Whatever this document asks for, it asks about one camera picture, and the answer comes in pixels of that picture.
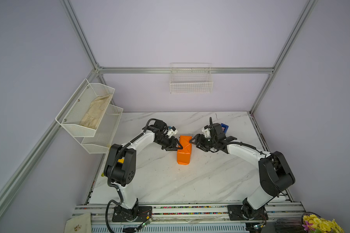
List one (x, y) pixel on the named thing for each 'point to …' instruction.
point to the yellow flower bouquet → (312, 224)
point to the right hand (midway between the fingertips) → (191, 143)
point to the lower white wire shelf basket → (102, 141)
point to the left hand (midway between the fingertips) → (179, 149)
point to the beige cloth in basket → (96, 111)
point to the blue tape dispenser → (224, 128)
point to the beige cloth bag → (81, 224)
